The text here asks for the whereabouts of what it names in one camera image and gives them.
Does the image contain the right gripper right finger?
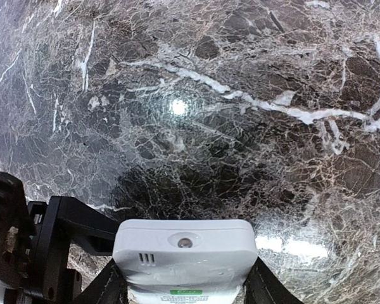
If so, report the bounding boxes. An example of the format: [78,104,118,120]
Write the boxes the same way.
[244,258,303,304]

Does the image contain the white remote control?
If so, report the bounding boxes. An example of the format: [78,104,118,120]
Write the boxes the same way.
[112,219,258,304]

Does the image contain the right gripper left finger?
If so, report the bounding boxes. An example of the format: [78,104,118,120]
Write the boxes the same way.
[82,262,129,304]

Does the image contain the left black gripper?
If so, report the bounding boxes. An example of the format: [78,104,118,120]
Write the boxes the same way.
[27,196,119,303]

